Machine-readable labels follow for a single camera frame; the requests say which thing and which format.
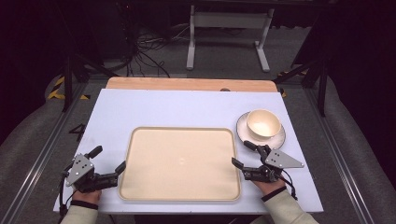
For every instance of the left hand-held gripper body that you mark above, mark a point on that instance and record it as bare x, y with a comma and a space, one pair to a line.
81, 177

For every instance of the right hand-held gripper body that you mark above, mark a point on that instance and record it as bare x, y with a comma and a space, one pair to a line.
281, 160

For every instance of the cream round plate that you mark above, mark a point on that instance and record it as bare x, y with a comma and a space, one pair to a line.
242, 129

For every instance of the cream bowl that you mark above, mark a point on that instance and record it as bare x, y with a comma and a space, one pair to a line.
263, 124

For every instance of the person's left hand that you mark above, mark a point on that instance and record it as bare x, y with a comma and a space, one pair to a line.
87, 196

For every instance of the person's right hand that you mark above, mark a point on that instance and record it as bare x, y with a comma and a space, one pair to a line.
268, 186

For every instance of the beige rectangular tray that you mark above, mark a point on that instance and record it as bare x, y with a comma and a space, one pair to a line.
180, 163

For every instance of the black metal stand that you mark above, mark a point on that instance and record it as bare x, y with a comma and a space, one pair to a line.
67, 90
322, 93

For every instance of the white table board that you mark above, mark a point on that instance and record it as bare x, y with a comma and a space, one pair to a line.
155, 105

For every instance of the white metal stand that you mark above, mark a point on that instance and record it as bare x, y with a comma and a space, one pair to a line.
229, 20

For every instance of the aluminium floor rail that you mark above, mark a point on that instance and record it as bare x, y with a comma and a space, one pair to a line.
339, 165
40, 158

